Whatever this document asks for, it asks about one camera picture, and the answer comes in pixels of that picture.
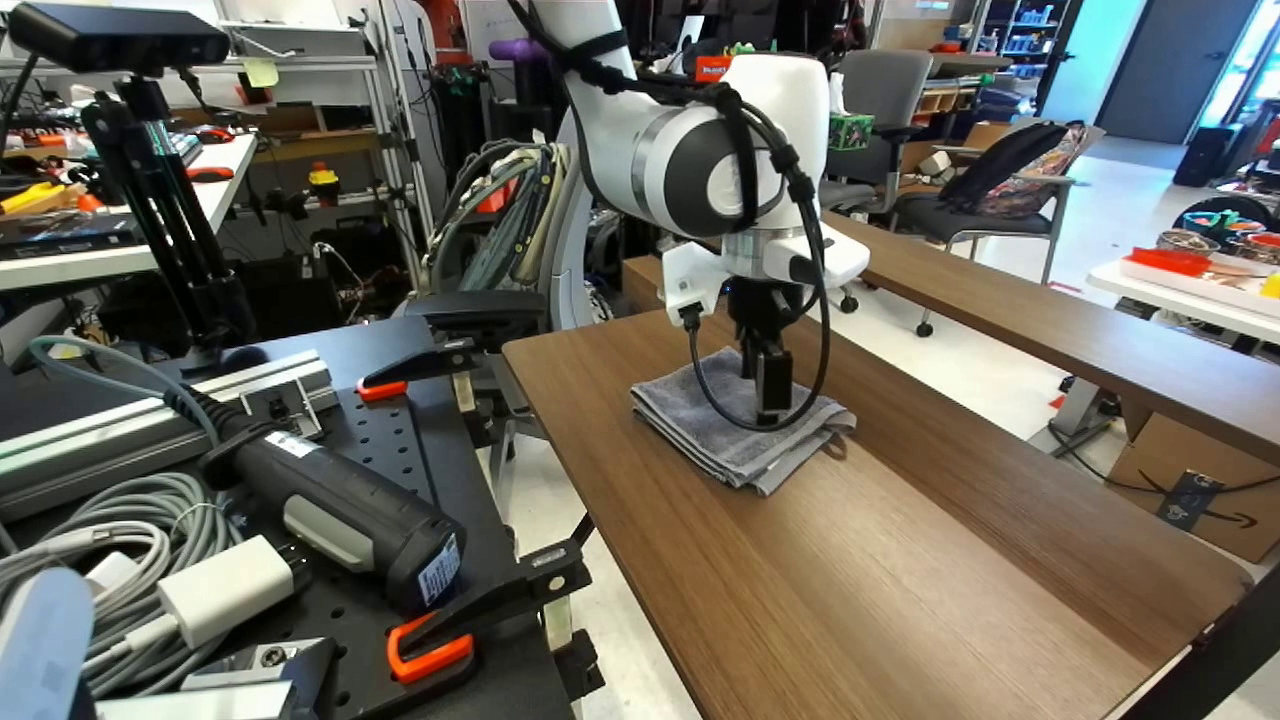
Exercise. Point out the grey towel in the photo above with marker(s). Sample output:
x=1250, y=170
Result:
x=744, y=450

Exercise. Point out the green box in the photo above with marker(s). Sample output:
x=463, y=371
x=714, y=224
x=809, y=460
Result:
x=849, y=130

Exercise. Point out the black perforated breadboard table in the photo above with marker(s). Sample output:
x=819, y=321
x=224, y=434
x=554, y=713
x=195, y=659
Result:
x=391, y=458

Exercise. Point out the white cluttered table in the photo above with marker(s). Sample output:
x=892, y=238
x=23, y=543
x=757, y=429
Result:
x=1191, y=289

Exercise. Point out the orange black bar clamp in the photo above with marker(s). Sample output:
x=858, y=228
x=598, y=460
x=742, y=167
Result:
x=440, y=650
x=429, y=355

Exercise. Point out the black camera tripod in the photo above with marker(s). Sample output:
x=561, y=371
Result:
x=174, y=224

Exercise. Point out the black device white label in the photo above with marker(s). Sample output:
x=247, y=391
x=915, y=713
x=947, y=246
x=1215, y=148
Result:
x=252, y=681

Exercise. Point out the long wooden side table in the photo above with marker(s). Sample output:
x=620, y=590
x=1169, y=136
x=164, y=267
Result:
x=1067, y=349

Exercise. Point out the white metal rack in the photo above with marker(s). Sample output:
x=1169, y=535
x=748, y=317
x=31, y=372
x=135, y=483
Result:
x=391, y=107

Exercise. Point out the brown cardboard box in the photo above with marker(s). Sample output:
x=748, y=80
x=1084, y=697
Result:
x=1191, y=488

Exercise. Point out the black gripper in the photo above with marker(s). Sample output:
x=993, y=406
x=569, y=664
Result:
x=763, y=312

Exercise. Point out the pale blue rounded object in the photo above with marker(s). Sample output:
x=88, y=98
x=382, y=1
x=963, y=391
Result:
x=40, y=659

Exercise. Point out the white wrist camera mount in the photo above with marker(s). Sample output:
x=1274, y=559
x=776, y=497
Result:
x=831, y=261

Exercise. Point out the black office chair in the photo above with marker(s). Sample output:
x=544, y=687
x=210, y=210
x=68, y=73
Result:
x=993, y=183

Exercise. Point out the white power adapter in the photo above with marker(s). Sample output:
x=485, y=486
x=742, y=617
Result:
x=224, y=590

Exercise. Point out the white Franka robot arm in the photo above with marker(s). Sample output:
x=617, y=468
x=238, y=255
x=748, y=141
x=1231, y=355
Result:
x=664, y=145

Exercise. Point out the dark grey door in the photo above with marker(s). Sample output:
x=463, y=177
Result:
x=1175, y=67

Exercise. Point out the silver aluminium extrusion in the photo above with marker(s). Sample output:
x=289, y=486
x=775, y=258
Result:
x=147, y=425

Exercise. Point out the red orange flat item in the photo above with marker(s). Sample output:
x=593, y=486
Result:
x=1169, y=261

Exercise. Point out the grey office chair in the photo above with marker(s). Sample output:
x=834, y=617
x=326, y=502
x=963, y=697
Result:
x=881, y=92

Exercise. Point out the white cluttered workbench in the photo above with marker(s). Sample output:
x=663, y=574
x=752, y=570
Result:
x=121, y=216

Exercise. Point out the black stereo camera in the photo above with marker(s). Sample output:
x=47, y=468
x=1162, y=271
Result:
x=115, y=34

